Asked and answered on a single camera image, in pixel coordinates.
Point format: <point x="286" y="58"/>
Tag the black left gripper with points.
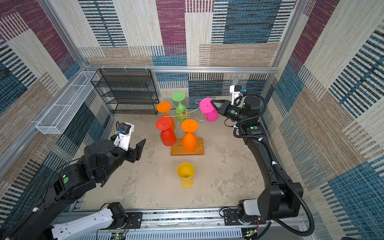
<point x="135" y="154"/>

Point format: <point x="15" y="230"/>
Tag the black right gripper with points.
<point x="223" y="107"/>

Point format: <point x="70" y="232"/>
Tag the pink wine glass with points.
<point x="210" y="113"/>

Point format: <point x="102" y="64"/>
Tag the orange wine glass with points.
<point x="164" y="107"/>
<point x="190" y="139"/>

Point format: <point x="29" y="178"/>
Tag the yellow wine glass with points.
<point x="186" y="172"/>

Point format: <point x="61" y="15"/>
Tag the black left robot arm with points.
<point x="100" y="160"/>

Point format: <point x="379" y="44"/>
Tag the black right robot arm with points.
<point x="280" y="198"/>

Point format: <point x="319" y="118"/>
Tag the red wine glass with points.
<point x="168" y="136"/>

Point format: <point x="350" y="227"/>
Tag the green wine glass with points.
<point x="181" y="111"/>

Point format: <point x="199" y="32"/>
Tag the wooden rack base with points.
<point x="178" y="148"/>

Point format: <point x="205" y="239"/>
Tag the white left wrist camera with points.
<point x="124" y="133"/>

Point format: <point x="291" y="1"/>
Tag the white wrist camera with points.
<point x="237" y="93"/>
<point x="124" y="133"/>

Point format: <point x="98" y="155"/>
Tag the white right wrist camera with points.
<point x="237" y="93"/>

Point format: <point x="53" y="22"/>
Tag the gold wire glass rack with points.
<point x="195" y="114"/>

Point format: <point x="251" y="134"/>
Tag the black wire mesh shelf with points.
<point x="127" y="91"/>

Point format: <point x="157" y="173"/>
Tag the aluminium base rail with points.
<point x="154" y="219"/>

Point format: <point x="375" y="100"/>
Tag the white wire mesh basket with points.
<point x="59" y="116"/>

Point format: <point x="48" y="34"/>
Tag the white slotted cable duct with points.
<point x="195" y="234"/>

